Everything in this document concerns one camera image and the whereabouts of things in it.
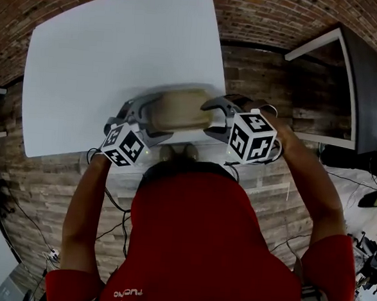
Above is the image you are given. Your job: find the black and yellow shoe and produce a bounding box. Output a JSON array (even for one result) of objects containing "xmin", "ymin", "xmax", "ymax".
[{"xmin": 357, "ymin": 188, "xmax": 377, "ymax": 210}]

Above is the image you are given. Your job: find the white power strip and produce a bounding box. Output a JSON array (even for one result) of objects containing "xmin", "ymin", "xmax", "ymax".
[{"xmin": 41, "ymin": 247, "xmax": 61, "ymax": 263}]

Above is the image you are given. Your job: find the person's shoe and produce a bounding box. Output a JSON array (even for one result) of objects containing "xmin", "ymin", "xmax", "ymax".
[
  {"xmin": 159, "ymin": 143, "xmax": 175, "ymax": 163},
  {"xmin": 182, "ymin": 142, "xmax": 200, "ymax": 162}
]

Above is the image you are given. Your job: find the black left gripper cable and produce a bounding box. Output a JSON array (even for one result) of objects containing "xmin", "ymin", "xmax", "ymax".
[{"xmin": 79, "ymin": 147, "xmax": 138, "ymax": 260}]

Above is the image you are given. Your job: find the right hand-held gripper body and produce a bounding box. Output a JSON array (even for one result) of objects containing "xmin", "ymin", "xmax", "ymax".
[{"xmin": 218, "ymin": 93, "xmax": 286, "ymax": 168}]

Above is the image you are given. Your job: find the person's right shoe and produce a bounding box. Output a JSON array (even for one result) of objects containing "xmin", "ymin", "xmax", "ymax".
[{"xmin": 182, "ymin": 142, "xmax": 200, "ymax": 162}]

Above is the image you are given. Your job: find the black desk with white frame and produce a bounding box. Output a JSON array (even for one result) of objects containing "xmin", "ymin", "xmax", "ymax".
[{"xmin": 277, "ymin": 19, "xmax": 377, "ymax": 157}]

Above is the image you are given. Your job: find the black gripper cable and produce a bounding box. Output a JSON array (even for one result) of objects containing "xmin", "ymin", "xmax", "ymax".
[
  {"xmin": 79, "ymin": 147, "xmax": 138, "ymax": 260},
  {"xmin": 222, "ymin": 160, "xmax": 241, "ymax": 184}
]

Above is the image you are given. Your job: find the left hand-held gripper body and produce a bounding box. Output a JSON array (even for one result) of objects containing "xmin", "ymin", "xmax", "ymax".
[{"xmin": 99, "ymin": 99, "xmax": 154, "ymax": 170}]

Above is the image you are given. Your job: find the person's right forearm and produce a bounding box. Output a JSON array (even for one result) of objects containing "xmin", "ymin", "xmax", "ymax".
[{"xmin": 259, "ymin": 112, "xmax": 356, "ymax": 244}]

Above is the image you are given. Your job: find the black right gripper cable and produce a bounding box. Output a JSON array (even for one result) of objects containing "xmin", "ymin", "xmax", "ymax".
[{"xmin": 222, "ymin": 160, "xmax": 241, "ymax": 184}]

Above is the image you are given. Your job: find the beige rectangular box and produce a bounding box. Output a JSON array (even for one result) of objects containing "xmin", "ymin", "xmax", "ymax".
[{"xmin": 149, "ymin": 85, "xmax": 217, "ymax": 137}]

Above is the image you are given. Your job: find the person's red shirt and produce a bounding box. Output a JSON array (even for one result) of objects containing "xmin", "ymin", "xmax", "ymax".
[{"xmin": 43, "ymin": 161, "xmax": 364, "ymax": 301}]

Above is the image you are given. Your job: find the person's left shoe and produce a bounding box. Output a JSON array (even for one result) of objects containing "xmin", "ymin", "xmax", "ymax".
[{"xmin": 159, "ymin": 143, "xmax": 175, "ymax": 163}]

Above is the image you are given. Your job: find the pile of black equipment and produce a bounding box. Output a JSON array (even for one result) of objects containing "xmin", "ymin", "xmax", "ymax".
[{"xmin": 346, "ymin": 232, "xmax": 377, "ymax": 296}]

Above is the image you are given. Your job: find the person's left forearm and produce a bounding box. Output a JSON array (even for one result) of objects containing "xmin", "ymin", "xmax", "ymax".
[{"xmin": 58, "ymin": 150, "xmax": 112, "ymax": 274}]

